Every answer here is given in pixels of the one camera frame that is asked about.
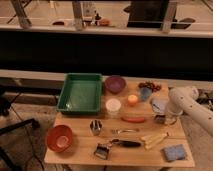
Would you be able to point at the black eraser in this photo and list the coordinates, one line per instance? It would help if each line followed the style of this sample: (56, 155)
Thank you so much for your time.
(160, 119)

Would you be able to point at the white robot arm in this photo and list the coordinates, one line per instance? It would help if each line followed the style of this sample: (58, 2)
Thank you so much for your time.
(184, 100)

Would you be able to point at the bunch of red grapes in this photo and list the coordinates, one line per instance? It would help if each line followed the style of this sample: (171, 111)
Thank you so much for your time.
(151, 85)

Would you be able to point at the white plastic cup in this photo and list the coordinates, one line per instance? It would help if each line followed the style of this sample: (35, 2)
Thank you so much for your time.
(113, 106)

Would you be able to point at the purple bowl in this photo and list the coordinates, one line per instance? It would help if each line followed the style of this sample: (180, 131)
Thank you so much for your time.
(115, 84)

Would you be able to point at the red bowl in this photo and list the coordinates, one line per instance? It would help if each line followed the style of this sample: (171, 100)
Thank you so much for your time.
(59, 138)

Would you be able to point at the orange carrot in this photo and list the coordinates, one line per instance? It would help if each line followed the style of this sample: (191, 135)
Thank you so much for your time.
(133, 119)

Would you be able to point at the orange round fruit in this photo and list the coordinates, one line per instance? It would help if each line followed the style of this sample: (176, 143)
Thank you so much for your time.
(132, 100)

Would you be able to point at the yellow banana toy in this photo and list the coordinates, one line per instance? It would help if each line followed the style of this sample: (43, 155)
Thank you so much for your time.
(151, 140)

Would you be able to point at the blue white cloth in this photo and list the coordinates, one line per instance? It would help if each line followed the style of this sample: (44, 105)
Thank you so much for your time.
(158, 105)

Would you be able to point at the green plastic tray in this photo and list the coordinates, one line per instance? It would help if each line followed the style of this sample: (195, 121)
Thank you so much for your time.
(81, 94)

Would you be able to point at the black handled brush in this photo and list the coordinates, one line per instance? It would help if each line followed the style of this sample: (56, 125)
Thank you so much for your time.
(102, 149)

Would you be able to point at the blue plastic cup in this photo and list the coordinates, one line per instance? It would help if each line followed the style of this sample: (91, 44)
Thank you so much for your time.
(145, 93)

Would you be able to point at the metal cup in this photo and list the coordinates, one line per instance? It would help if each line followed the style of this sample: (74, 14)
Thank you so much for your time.
(95, 127)

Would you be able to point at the blue sponge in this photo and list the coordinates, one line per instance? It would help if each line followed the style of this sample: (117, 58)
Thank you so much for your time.
(175, 152)

